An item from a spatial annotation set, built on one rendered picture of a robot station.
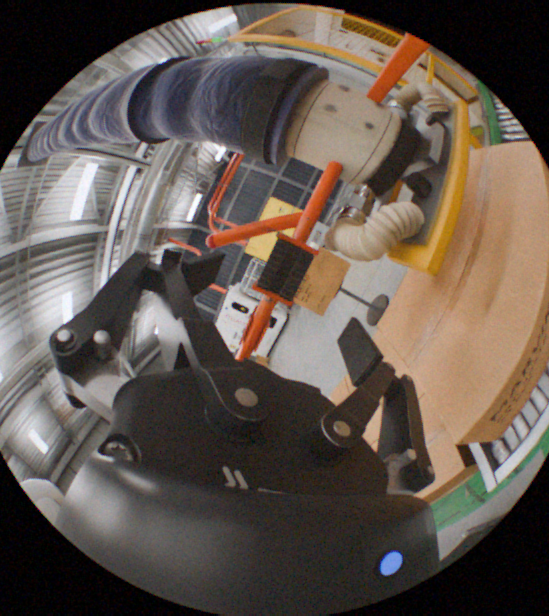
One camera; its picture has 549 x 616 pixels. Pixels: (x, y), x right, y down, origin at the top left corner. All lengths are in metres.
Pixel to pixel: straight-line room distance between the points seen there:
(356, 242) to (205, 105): 0.27
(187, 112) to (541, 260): 0.55
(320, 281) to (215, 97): 1.90
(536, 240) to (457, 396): 0.28
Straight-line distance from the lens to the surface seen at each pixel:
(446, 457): 0.79
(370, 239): 0.22
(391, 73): 0.28
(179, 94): 0.37
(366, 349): 0.16
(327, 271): 2.03
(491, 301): 0.37
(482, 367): 0.34
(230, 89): 0.31
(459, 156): 0.29
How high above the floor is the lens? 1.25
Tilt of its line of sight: 5 degrees down
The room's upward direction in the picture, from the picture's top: 65 degrees counter-clockwise
